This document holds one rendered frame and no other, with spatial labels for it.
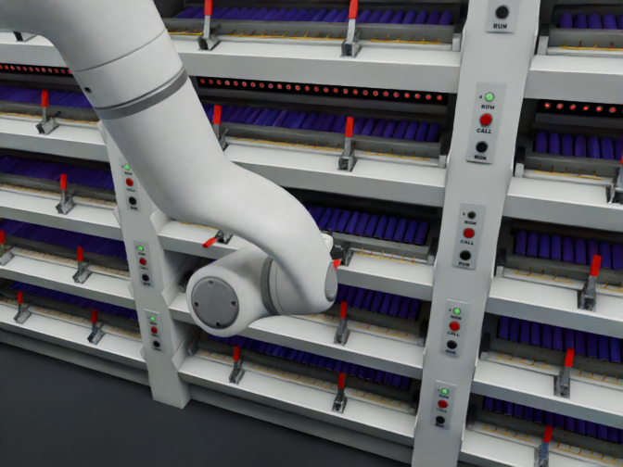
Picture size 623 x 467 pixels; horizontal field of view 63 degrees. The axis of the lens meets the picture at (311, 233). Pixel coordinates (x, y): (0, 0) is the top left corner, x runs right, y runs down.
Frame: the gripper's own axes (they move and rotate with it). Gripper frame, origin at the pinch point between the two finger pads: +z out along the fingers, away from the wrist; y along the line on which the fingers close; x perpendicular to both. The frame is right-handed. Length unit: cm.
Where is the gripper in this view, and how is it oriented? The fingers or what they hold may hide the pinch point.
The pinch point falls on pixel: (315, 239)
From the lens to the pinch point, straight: 84.7
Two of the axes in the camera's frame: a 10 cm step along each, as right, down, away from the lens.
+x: -0.8, 9.6, 2.6
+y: -9.3, -1.6, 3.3
